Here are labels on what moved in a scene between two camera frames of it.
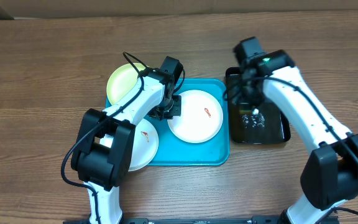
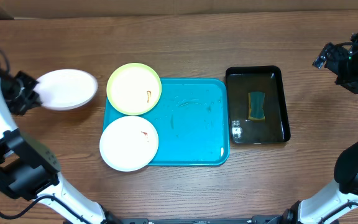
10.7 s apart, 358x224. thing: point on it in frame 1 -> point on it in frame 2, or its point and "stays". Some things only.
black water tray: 255,123 stays
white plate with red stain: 201,117 -> 66,89
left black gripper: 176,111 -> 34,99
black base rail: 268,219 stays
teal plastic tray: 173,151 stays
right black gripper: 250,101 -> 334,62
